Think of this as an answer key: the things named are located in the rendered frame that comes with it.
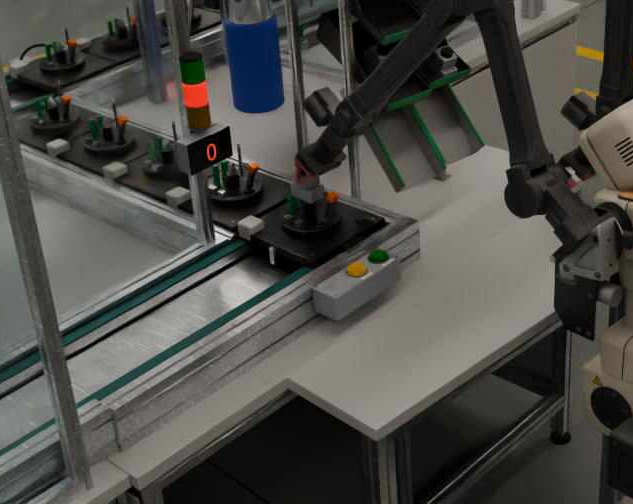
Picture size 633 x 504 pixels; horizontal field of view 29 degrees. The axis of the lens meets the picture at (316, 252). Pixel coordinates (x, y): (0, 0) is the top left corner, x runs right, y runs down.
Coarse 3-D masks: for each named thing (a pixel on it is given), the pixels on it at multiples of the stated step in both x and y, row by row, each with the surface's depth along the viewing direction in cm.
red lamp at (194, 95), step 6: (198, 84) 252; (204, 84) 253; (186, 90) 253; (192, 90) 252; (198, 90) 253; (204, 90) 254; (186, 96) 254; (192, 96) 253; (198, 96) 253; (204, 96) 254; (186, 102) 255; (192, 102) 254; (198, 102) 254; (204, 102) 255
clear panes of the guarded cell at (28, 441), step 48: (0, 192) 188; (0, 240) 191; (0, 288) 193; (0, 336) 196; (0, 384) 199; (48, 384) 207; (0, 432) 202; (48, 432) 210; (0, 480) 205; (48, 480) 214
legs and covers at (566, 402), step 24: (576, 192) 313; (552, 336) 344; (528, 360) 355; (552, 360) 341; (528, 384) 353; (552, 384) 345; (264, 408) 246; (552, 408) 341; (240, 432) 242; (408, 432) 288; (504, 432) 331; (528, 432) 334; (552, 432) 356; (192, 456) 233; (408, 456) 291; (480, 456) 324; (504, 456) 328; (168, 480) 230; (408, 480) 294; (456, 480) 317
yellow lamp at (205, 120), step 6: (186, 108) 256; (192, 108) 254; (198, 108) 254; (204, 108) 255; (192, 114) 255; (198, 114) 255; (204, 114) 256; (192, 120) 256; (198, 120) 256; (204, 120) 256; (210, 120) 258; (192, 126) 257; (198, 126) 256; (204, 126) 257
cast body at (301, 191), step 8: (304, 176) 269; (296, 184) 272; (304, 184) 270; (312, 184) 271; (320, 184) 272; (296, 192) 273; (304, 192) 271; (312, 192) 270; (320, 192) 272; (304, 200) 272; (312, 200) 270
